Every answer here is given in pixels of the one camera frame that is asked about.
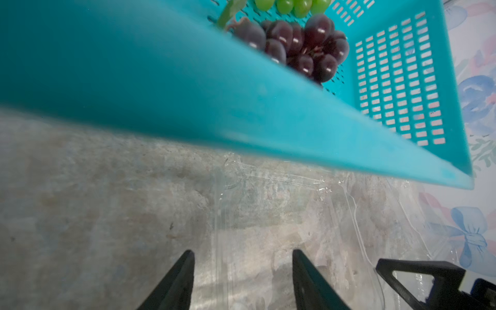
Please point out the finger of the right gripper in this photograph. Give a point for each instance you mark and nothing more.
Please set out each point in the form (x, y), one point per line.
(423, 284)

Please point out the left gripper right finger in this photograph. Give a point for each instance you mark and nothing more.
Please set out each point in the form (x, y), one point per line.
(311, 289)

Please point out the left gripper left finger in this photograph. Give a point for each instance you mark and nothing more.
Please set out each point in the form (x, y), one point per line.
(174, 291)

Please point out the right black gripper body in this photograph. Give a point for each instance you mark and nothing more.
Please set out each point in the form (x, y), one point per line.
(476, 296)

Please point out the teal plastic basket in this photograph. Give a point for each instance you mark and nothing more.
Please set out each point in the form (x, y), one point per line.
(161, 68)

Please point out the purple red grape bunch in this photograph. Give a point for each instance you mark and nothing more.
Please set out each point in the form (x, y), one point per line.
(314, 50)

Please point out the small green grape bunch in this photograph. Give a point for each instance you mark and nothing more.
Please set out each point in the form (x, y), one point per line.
(299, 8)

